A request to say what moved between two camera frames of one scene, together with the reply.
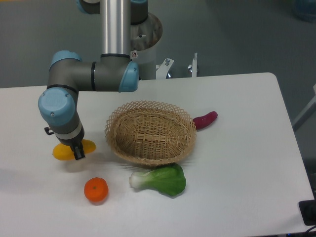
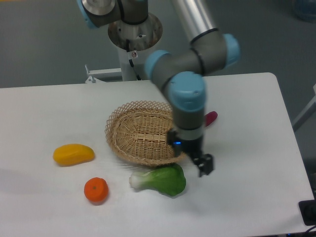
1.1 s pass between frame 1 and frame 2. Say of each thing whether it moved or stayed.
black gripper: moved
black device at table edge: stayed
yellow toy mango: moved
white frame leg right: stayed
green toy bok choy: stayed
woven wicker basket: stayed
